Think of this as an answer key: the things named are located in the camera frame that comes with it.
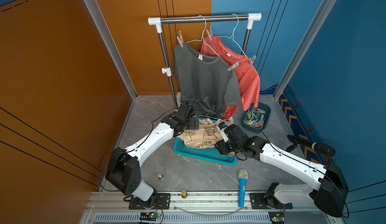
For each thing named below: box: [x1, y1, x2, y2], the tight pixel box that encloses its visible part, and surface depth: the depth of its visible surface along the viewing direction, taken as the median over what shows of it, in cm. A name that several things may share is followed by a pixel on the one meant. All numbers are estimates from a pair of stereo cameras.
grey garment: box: [173, 43, 242, 116], surface depth 79 cm
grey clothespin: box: [248, 55, 257, 67], surface depth 64 cm
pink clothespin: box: [206, 25, 213, 42], surface depth 79 cm
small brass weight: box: [180, 189, 188, 199], surface depth 72 cm
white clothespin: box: [227, 61, 240, 72], surface depth 67 cm
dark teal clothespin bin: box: [240, 101, 271, 134], surface depth 106 cm
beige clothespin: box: [176, 30, 184, 48], surface depth 78 cm
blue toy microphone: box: [238, 168, 249, 208], surface depth 78 cm
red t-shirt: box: [200, 35, 261, 120], surface depth 73 cm
